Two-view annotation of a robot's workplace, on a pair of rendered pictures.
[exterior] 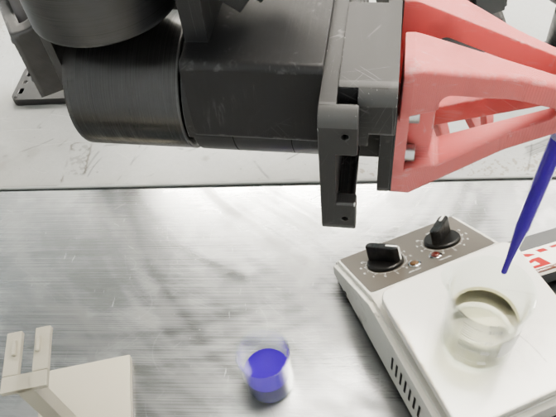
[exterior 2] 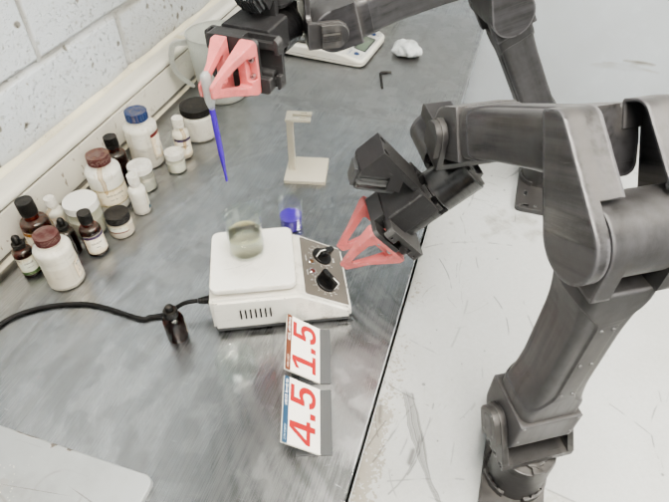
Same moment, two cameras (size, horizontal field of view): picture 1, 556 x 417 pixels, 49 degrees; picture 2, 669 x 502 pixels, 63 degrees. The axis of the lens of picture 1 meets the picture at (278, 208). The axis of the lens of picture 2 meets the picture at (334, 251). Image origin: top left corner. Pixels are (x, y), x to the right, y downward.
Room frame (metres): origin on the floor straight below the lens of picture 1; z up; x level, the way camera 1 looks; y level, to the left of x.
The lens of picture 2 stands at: (0.39, -0.68, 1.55)
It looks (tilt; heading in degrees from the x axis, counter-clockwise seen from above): 45 degrees down; 98
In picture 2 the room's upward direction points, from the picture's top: straight up
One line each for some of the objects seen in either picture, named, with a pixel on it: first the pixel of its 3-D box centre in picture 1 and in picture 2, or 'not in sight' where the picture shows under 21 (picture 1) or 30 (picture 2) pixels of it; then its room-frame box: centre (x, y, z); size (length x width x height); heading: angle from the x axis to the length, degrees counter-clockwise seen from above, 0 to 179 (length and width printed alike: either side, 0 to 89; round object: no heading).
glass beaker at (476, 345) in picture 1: (478, 314); (246, 230); (0.19, -0.12, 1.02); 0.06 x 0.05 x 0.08; 54
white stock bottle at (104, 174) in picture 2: not in sight; (106, 179); (-0.12, 0.05, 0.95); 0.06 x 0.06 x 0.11
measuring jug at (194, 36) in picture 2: not in sight; (212, 65); (-0.04, 0.46, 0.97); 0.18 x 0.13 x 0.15; 31
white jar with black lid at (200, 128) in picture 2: not in sight; (198, 120); (-0.03, 0.29, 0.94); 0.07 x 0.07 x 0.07
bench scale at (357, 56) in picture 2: not in sight; (330, 38); (0.19, 0.76, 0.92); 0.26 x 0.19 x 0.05; 165
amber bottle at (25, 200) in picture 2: not in sight; (36, 226); (-0.17, -0.09, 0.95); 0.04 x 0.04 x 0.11
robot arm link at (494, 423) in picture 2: not in sight; (527, 427); (0.56, -0.37, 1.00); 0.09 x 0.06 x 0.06; 21
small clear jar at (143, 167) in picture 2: not in sight; (141, 175); (-0.08, 0.10, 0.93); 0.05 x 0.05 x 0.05
